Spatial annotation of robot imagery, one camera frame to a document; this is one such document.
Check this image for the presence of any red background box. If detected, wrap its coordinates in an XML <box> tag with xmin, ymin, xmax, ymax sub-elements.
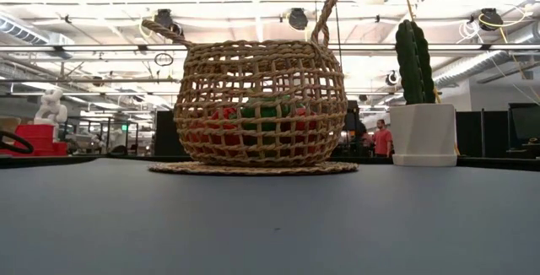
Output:
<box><xmin>0</xmin><ymin>123</ymin><xmax>68</xmax><ymax>157</ymax></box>

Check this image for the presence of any white figurine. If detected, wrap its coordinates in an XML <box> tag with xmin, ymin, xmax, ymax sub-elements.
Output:
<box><xmin>32</xmin><ymin>88</ymin><xmax>68</xmax><ymax>127</ymax></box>

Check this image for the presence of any woven wicker basket with handles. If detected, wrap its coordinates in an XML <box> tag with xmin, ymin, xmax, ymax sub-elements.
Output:
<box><xmin>141</xmin><ymin>0</ymin><xmax>349</xmax><ymax>167</ymax></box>

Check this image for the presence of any orange-red round fruit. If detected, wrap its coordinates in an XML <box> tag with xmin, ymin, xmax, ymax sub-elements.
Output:
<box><xmin>290</xmin><ymin>105</ymin><xmax>321</xmax><ymax>133</ymax></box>

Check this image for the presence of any red bell pepper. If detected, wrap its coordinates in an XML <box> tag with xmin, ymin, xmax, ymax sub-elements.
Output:
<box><xmin>189</xmin><ymin>105</ymin><xmax>250</xmax><ymax>148</ymax></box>

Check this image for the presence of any black background partition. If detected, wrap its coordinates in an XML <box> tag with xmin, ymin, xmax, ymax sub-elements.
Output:
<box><xmin>455</xmin><ymin>109</ymin><xmax>510</xmax><ymax>159</ymax></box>

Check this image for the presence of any white hexagonal plant pot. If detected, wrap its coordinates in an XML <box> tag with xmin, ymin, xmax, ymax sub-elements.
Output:
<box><xmin>388</xmin><ymin>102</ymin><xmax>459</xmax><ymax>168</ymax></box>

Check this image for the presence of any black hanging cable loop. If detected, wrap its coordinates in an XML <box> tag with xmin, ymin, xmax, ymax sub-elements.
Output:
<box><xmin>154</xmin><ymin>52</ymin><xmax>175</xmax><ymax>67</ymax></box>

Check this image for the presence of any round woven straw mat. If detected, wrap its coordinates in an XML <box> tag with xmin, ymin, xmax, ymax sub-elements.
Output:
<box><xmin>147</xmin><ymin>160</ymin><xmax>359</xmax><ymax>177</ymax></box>

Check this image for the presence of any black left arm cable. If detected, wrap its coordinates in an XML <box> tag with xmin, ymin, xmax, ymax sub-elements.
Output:
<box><xmin>0</xmin><ymin>130</ymin><xmax>35</xmax><ymax>155</ymax></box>

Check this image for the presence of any person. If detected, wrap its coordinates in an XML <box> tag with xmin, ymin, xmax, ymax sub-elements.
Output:
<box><xmin>373</xmin><ymin>118</ymin><xmax>394</xmax><ymax>158</ymax></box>

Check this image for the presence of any black background monitor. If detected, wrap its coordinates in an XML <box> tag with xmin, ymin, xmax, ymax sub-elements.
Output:
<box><xmin>508</xmin><ymin>102</ymin><xmax>540</xmax><ymax>158</ymax></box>
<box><xmin>154</xmin><ymin>109</ymin><xmax>186</xmax><ymax>157</ymax></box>

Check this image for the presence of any green lime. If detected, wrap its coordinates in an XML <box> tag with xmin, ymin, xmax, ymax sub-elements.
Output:
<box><xmin>240</xmin><ymin>95</ymin><xmax>294</xmax><ymax>133</ymax></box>

